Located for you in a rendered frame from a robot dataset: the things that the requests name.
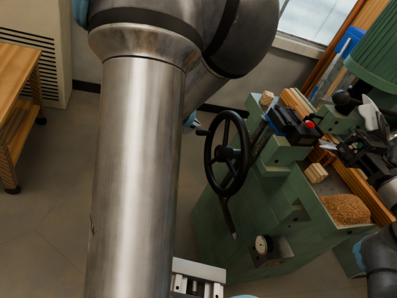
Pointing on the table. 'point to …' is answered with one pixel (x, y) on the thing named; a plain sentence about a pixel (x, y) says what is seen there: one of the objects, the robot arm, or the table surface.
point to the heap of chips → (347, 209)
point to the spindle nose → (358, 88)
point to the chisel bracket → (336, 120)
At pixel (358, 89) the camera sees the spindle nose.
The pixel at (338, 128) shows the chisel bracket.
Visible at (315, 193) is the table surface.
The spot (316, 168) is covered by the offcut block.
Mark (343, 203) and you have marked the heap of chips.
